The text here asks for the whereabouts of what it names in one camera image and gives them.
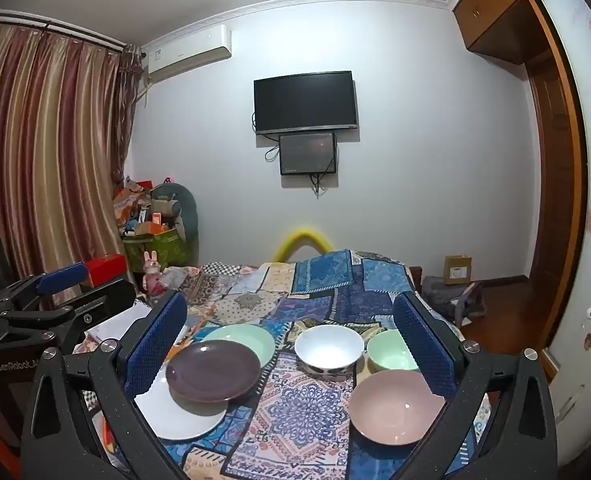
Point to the purple plate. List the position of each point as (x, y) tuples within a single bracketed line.
[(210, 370)]

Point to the wooden overhead cabinet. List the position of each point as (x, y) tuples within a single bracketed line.
[(500, 10)]

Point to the red box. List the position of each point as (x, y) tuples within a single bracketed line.
[(108, 267)]

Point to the pink bowl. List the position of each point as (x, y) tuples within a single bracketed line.
[(395, 410)]

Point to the black wall television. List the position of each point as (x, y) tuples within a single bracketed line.
[(305, 102)]

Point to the white suitcase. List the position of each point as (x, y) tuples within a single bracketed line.
[(590, 385)]

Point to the wooden bed frame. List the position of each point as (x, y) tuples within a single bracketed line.
[(415, 277)]

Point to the white curtain rail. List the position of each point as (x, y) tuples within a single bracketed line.
[(50, 25)]

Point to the green plate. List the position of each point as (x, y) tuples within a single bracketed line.
[(248, 337)]

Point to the cardboard box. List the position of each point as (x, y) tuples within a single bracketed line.
[(458, 270)]

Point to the striped brown curtain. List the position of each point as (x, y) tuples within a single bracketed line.
[(50, 160)]

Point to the white cloth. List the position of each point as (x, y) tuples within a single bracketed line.
[(120, 322)]

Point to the green bag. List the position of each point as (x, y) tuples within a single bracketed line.
[(165, 247)]

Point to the yellow foam hoop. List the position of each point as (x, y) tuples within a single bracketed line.
[(303, 234)]

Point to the pile of toys and boxes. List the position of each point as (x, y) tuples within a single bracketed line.
[(135, 205)]

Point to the wooden door frame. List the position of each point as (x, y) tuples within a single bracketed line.
[(555, 185)]

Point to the grey bag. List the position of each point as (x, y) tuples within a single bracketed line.
[(440, 292)]

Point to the white bowl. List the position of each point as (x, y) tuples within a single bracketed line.
[(328, 347)]

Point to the small black monitor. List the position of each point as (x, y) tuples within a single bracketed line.
[(308, 152)]

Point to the white plate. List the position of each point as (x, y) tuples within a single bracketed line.
[(175, 420)]

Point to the green bowl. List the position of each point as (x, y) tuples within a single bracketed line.
[(388, 355)]

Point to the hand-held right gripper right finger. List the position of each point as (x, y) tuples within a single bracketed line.
[(425, 345)]

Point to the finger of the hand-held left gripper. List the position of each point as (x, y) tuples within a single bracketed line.
[(60, 276), (105, 300)]

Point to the pink bunny toy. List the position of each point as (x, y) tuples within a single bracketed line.
[(153, 272)]

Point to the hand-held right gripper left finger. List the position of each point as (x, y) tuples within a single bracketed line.
[(155, 345)]

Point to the patchwork printed blanket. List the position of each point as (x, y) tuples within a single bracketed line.
[(300, 400)]

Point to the white air conditioner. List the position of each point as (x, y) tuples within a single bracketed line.
[(185, 55)]

